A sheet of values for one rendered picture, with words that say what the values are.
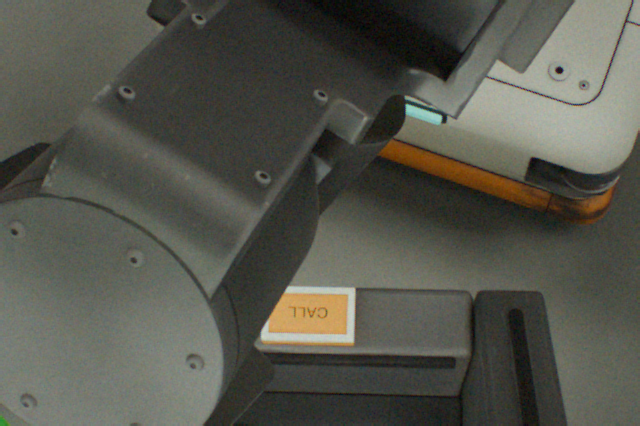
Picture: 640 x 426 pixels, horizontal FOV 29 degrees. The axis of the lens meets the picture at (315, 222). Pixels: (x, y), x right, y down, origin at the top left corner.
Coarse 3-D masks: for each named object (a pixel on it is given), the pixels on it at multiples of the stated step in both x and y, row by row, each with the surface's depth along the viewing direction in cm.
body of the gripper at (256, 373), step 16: (48, 144) 38; (16, 160) 37; (32, 160) 37; (0, 176) 36; (16, 176) 36; (256, 352) 37; (240, 368) 37; (256, 368) 37; (272, 368) 37; (240, 384) 36; (256, 384) 37; (224, 400) 35; (240, 400) 36; (224, 416) 35
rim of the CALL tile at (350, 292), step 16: (288, 288) 67; (304, 288) 67; (320, 288) 67; (336, 288) 67; (352, 288) 67; (352, 304) 67; (352, 320) 66; (272, 336) 66; (288, 336) 66; (304, 336) 66; (320, 336) 66; (336, 336) 66; (352, 336) 66
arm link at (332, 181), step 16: (400, 96) 31; (384, 112) 30; (400, 112) 30; (384, 128) 29; (400, 128) 30; (320, 144) 26; (336, 144) 27; (352, 144) 28; (368, 144) 28; (384, 144) 29; (320, 160) 26; (336, 160) 26; (352, 160) 29; (368, 160) 29; (320, 176) 26; (336, 176) 29; (352, 176) 30; (320, 192) 29; (336, 192) 30; (320, 208) 30
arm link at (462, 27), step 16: (384, 0) 26; (400, 0) 26; (416, 0) 25; (432, 0) 25; (448, 0) 25; (464, 0) 25; (480, 0) 25; (496, 0) 24; (416, 16) 26; (432, 16) 26; (448, 16) 25; (464, 16) 25; (480, 16) 25; (432, 32) 26; (448, 32) 26; (464, 32) 25; (464, 48) 26
